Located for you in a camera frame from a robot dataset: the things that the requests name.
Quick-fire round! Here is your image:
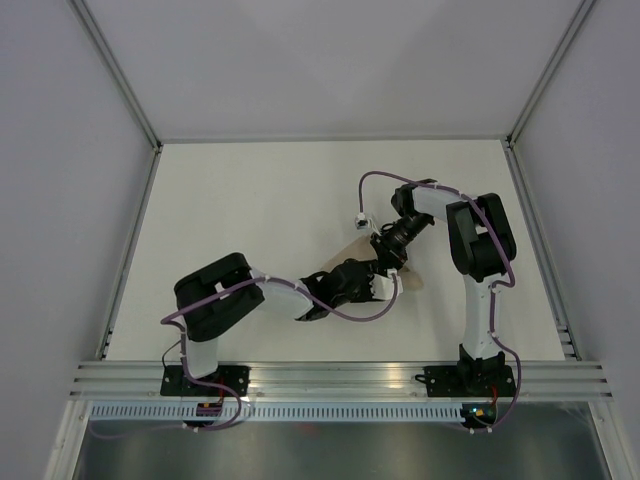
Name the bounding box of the white slotted cable duct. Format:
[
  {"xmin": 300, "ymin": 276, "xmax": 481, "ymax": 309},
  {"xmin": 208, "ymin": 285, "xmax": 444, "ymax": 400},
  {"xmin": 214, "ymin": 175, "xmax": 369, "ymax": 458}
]
[{"xmin": 90, "ymin": 401, "xmax": 463, "ymax": 423}]

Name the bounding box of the aluminium frame post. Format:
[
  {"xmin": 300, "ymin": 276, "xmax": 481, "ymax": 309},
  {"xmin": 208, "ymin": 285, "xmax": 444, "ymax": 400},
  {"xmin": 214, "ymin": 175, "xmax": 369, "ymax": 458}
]
[
  {"xmin": 504, "ymin": 0, "xmax": 599, "ymax": 149},
  {"xmin": 67, "ymin": 0, "xmax": 162, "ymax": 152}
]

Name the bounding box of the left aluminium frame post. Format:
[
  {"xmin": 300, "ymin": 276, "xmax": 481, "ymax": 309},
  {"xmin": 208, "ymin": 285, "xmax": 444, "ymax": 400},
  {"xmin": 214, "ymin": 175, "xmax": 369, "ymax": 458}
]
[{"xmin": 67, "ymin": 0, "xmax": 162, "ymax": 152}]

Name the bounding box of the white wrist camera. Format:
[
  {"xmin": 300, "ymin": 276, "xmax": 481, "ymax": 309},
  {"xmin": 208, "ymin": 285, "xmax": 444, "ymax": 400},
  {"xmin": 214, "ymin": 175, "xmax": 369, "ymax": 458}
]
[
  {"xmin": 354, "ymin": 212, "xmax": 378, "ymax": 233},
  {"xmin": 369, "ymin": 269, "xmax": 403, "ymax": 301}
]

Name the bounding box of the aluminium mounting rail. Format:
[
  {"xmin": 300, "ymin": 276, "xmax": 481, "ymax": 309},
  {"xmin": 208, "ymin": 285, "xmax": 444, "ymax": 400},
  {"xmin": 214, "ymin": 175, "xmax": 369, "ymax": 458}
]
[{"xmin": 68, "ymin": 361, "xmax": 613, "ymax": 402}]

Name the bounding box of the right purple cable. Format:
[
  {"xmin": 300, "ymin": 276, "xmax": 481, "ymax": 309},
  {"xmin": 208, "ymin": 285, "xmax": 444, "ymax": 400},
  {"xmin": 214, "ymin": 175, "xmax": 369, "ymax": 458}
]
[{"xmin": 357, "ymin": 170, "xmax": 525, "ymax": 436}]

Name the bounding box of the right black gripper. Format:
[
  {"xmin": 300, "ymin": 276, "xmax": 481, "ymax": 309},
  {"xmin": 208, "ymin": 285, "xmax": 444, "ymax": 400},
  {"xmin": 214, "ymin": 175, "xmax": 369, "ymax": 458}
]
[{"xmin": 370, "ymin": 212, "xmax": 432, "ymax": 280}]

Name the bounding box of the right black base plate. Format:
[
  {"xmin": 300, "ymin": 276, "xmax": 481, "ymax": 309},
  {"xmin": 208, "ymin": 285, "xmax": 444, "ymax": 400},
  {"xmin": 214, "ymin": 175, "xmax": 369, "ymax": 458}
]
[{"xmin": 413, "ymin": 365, "xmax": 516, "ymax": 399}]

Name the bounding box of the right aluminium frame post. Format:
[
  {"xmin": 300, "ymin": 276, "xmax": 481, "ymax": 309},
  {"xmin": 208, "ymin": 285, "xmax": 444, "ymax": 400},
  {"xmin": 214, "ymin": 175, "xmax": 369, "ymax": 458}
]
[{"xmin": 504, "ymin": 0, "xmax": 599, "ymax": 149}]

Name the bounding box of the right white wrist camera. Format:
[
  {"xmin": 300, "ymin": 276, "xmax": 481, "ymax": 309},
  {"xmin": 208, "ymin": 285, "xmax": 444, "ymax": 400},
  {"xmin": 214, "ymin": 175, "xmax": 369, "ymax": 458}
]
[{"xmin": 354, "ymin": 212, "xmax": 378, "ymax": 233}]

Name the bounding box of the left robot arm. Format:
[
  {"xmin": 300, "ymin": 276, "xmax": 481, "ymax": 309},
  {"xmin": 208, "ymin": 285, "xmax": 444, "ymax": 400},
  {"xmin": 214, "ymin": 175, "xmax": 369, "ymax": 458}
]
[{"xmin": 163, "ymin": 253, "xmax": 402, "ymax": 396}]

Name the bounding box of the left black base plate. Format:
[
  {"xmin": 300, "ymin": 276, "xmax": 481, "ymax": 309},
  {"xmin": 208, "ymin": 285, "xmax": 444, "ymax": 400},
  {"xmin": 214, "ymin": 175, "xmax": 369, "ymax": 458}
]
[{"xmin": 160, "ymin": 365, "xmax": 250, "ymax": 397}]

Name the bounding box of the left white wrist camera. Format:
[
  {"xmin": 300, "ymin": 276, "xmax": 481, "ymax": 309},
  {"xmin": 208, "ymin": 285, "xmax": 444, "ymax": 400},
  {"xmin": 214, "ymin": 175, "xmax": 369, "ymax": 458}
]
[{"xmin": 369, "ymin": 269, "xmax": 403, "ymax": 301}]

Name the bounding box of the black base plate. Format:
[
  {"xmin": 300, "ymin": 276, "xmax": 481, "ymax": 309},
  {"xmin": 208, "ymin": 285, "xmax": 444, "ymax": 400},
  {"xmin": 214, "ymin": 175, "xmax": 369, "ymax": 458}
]
[
  {"xmin": 160, "ymin": 365, "xmax": 250, "ymax": 397},
  {"xmin": 413, "ymin": 365, "xmax": 516, "ymax": 399}
]

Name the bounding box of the beige cloth napkin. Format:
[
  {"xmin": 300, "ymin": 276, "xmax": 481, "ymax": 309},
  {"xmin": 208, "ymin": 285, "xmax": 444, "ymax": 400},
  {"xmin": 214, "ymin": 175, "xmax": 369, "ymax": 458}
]
[{"xmin": 320, "ymin": 236, "xmax": 424, "ymax": 291}]

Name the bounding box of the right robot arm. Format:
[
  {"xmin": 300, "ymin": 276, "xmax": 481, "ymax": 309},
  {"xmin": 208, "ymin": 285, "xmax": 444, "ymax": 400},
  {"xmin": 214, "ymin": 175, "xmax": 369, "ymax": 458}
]
[{"xmin": 370, "ymin": 179, "xmax": 517, "ymax": 395}]

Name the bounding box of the purple cable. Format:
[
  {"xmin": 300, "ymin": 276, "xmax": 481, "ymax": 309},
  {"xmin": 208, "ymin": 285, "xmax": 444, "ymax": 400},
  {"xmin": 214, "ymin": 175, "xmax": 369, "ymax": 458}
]
[
  {"xmin": 89, "ymin": 272, "xmax": 401, "ymax": 441},
  {"xmin": 357, "ymin": 170, "xmax": 525, "ymax": 436}
]

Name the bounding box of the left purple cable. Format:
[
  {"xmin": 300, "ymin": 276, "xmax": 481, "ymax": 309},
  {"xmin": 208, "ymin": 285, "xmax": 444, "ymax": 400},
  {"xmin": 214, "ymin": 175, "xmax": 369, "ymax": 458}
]
[{"xmin": 89, "ymin": 272, "xmax": 401, "ymax": 441}]

